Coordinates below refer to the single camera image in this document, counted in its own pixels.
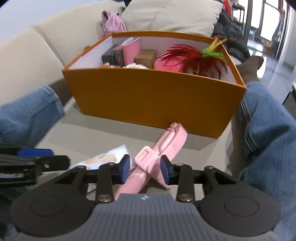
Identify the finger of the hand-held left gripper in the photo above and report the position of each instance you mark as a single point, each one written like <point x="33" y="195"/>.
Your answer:
<point x="53" y="162"/>
<point x="34" y="152"/>

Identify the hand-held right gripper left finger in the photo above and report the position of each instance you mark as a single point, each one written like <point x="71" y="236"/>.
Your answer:
<point x="125" y="168"/>

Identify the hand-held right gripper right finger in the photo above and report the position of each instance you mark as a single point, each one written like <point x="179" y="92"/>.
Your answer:
<point x="164" y="170"/>

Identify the white peach-print tube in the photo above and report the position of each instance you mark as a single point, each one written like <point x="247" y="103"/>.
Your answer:
<point x="104" y="157"/>

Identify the pink selfie stick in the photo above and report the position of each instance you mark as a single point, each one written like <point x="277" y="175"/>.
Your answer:
<point x="171" y="141"/>

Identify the orange storage box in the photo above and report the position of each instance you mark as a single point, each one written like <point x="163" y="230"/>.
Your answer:
<point x="150" y="97"/>

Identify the tan cardboard box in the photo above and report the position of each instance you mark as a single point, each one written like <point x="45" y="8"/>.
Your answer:
<point x="145" y="59"/>

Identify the beige sofa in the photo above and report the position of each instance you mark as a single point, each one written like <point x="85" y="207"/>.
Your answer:
<point x="81" y="136"/>

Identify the person's left jeans leg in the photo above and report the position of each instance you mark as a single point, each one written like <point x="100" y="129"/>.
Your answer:
<point x="27" y="113"/>

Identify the person's jeans leg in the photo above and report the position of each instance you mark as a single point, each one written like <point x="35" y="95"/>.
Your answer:
<point x="272" y="129"/>
<point x="27" y="113"/>

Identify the dark brown small box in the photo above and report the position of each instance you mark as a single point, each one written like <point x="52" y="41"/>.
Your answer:
<point x="119" y="58"/>

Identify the dark grey small box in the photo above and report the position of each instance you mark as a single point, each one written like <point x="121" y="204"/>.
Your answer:
<point x="107" y="57"/>

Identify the person's right jeans leg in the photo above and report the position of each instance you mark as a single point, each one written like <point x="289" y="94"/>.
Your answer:
<point x="272" y="129"/>

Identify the red feather toy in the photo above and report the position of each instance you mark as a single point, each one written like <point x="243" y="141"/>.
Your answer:
<point x="196" y="58"/>

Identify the person's brown socked foot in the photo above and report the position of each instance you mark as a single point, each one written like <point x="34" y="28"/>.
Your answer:
<point x="249" y="69"/>

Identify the pink cloth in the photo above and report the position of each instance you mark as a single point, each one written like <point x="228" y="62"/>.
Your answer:
<point x="113" y="23"/>

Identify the black jacket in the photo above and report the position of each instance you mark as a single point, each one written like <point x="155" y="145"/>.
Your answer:
<point x="231" y="34"/>

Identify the cream pillow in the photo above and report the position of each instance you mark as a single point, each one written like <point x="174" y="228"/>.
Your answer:
<point x="171" y="16"/>

